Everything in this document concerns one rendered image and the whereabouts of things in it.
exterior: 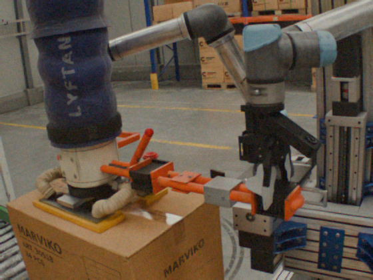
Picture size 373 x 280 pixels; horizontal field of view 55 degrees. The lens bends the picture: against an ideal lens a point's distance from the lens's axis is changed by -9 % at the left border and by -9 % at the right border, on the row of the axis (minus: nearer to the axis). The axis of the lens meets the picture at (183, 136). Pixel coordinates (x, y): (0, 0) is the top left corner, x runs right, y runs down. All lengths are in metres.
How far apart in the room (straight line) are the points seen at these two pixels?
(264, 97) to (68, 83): 0.53
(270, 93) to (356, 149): 0.65
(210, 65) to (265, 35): 8.46
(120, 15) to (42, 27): 11.50
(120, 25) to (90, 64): 11.54
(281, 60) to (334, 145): 0.67
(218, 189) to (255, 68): 0.28
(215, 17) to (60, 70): 0.53
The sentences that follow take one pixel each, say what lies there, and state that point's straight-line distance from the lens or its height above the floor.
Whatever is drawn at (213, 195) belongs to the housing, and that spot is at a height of 1.21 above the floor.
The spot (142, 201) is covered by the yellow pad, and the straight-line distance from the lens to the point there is 1.16.
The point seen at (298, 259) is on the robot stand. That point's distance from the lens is 1.47.
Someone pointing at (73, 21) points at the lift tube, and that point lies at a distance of 1.03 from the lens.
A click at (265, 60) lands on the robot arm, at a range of 0.73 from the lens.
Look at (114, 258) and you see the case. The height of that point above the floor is 1.06.
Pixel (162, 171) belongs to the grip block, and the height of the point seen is 1.23.
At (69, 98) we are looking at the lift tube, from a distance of 1.06.
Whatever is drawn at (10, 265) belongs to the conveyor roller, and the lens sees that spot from 2.13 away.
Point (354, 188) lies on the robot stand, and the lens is 1.39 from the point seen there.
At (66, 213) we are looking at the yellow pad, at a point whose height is 1.10.
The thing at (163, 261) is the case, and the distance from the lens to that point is 1.04.
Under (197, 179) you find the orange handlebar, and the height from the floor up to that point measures 1.22.
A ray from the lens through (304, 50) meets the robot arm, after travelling 0.77.
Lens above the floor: 1.58
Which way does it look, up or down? 16 degrees down
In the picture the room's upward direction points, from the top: 6 degrees counter-clockwise
